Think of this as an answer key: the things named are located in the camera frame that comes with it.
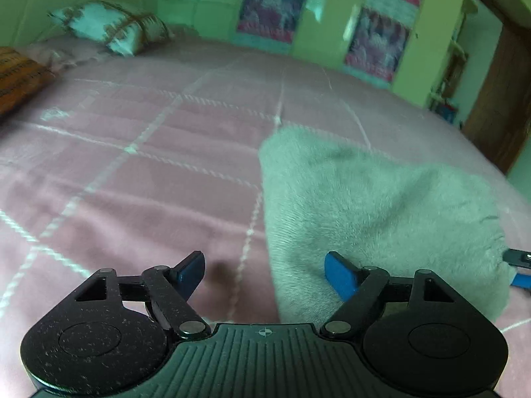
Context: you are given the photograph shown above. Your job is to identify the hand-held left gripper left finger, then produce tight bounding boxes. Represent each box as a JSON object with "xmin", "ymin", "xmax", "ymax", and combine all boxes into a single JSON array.
[{"xmin": 72, "ymin": 251, "xmax": 210, "ymax": 341}]

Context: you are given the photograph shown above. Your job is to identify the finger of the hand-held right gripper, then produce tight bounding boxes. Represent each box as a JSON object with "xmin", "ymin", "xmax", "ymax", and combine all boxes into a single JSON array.
[{"xmin": 501, "ymin": 249, "xmax": 531, "ymax": 289}]

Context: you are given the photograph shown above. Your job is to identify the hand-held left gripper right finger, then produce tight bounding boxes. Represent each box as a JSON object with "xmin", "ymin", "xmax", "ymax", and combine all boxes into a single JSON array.
[{"xmin": 321, "ymin": 251, "xmax": 457, "ymax": 339}]

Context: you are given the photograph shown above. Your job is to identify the grey-green pants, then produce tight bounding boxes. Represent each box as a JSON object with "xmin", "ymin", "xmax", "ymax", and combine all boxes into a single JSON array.
[{"xmin": 258, "ymin": 126, "xmax": 513, "ymax": 325}]

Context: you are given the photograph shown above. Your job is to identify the pink checked bed blanket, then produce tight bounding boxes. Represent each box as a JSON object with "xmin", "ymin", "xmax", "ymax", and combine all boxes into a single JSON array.
[{"xmin": 0, "ymin": 35, "xmax": 531, "ymax": 398}]

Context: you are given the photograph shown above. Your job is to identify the brown wooden door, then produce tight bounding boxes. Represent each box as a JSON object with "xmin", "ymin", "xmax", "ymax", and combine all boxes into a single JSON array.
[{"xmin": 460, "ymin": 21, "xmax": 531, "ymax": 175}]

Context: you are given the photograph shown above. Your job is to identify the wooden shelf unit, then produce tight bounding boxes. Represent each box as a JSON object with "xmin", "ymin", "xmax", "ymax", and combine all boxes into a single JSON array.
[{"xmin": 429, "ymin": 37, "xmax": 469, "ymax": 117}]

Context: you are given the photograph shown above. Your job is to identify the green wardrobe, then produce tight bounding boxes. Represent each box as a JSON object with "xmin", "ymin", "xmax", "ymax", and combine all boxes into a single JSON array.
[{"xmin": 158, "ymin": 0, "xmax": 474, "ymax": 108}]

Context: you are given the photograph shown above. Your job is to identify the pink pillow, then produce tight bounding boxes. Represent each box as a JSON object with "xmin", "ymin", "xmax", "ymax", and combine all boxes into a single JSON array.
[{"xmin": 25, "ymin": 35, "xmax": 113, "ymax": 69}]

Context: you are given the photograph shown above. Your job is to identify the orange striped pillow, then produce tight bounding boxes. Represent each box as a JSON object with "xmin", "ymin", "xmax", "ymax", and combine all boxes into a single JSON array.
[{"xmin": 0, "ymin": 47, "xmax": 56, "ymax": 119}]

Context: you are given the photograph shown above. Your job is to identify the white patterned pillow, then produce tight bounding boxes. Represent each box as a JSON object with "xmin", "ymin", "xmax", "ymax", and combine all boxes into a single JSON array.
[{"xmin": 47, "ymin": 1, "xmax": 175, "ymax": 56}]

